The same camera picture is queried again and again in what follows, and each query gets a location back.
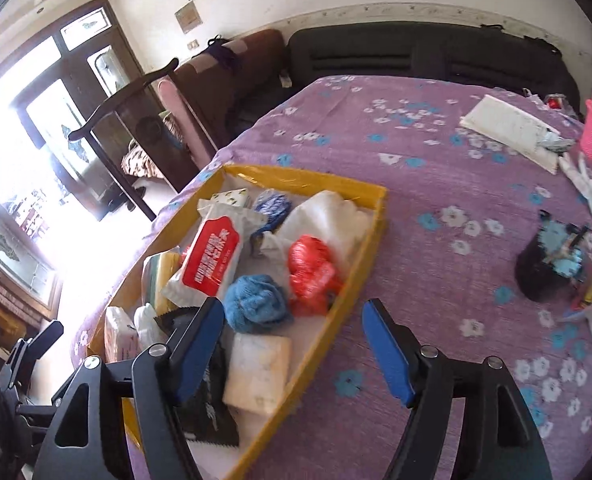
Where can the paper notebook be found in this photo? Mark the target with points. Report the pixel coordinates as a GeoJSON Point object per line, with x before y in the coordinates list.
{"type": "Point", "coordinates": [538, 141]}

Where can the black snack packet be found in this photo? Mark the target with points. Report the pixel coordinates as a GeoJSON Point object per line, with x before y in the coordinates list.
{"type": "Point", "coordinates": [203, 416]}

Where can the black sofa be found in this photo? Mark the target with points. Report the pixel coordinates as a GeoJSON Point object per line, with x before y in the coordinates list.
{"type": "Point", "coordinates": [484, 56]}

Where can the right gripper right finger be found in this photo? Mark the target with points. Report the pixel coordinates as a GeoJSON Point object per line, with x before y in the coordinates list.
{"type": "Point", "coordinates": [498, 438]}

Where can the large white towel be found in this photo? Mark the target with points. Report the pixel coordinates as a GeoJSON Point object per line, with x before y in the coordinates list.
{"type": "Point", "coordinates": [336, 222]}

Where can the pink tissue pack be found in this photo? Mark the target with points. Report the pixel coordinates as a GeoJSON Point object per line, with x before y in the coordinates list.
{"type": "Point", "coordinates": [257, 373]}

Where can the small wall plaque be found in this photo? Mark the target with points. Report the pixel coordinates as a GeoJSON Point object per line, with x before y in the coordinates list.
{"type": "Point", "coordinates": [188, 17]}

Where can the red white tissue pack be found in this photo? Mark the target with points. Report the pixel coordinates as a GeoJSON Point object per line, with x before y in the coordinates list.
{"type": "Point", "coordinates": [210, 264]}

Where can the yellow cardboard tray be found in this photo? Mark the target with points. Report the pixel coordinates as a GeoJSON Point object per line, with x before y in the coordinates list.
{"type": "Point", "coordinates": [311, 336]}

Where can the dark wooden chair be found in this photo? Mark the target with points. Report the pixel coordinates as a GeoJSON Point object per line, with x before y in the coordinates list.
{"type": "Point", "coordinates": [135, 107]}

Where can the blue white plastic bag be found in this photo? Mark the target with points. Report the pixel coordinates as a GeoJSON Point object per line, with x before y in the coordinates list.
{"type": "Point", "coordinates": [276, 206]}

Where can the purple floral tablecloth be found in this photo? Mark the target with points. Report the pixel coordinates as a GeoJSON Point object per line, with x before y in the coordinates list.
{"type": "Point", "coordinates": [460, 208]}

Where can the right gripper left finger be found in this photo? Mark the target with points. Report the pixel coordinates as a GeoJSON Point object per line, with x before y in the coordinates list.
{"type": "Point", "coordinates": [87, 438]}

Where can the brown armchair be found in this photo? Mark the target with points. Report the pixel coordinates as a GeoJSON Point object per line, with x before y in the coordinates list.
{"type": "Point", "coordinates": [229, 87]}

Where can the blue cloth ball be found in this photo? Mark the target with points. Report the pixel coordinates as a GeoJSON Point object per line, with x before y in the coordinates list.
{"type": "Point", "coordinates": [255, 304]}

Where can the red plastic bag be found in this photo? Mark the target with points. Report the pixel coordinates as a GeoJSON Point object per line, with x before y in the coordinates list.
{"type": "Point", "coordinates": [314, 279]}

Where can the striped colourful cloth pack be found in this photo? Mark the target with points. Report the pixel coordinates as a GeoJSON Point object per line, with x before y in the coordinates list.
{"type": "Point", "coordinates": [157, 270]}

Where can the floral tissue pack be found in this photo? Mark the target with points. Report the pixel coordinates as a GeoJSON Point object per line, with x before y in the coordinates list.
{"type": "Point", "coordinates": [239, 197]}

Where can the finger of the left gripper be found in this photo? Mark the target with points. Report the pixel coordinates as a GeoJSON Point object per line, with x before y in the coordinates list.
{"type": "Point", "coordinates": [15, 374]}

